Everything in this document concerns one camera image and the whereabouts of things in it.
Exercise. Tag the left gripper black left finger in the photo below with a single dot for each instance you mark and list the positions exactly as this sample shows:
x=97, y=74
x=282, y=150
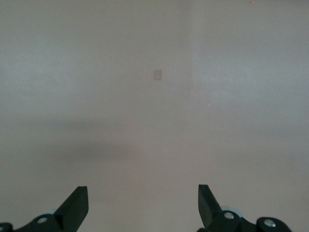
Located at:
x=72, y=212

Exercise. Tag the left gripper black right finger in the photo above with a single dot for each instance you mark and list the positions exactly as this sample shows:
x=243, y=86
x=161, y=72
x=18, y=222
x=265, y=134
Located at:
x=210, y=215

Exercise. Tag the brown square tape patch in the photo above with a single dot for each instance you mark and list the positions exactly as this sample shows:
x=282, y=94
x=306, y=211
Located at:
x=157, y=74

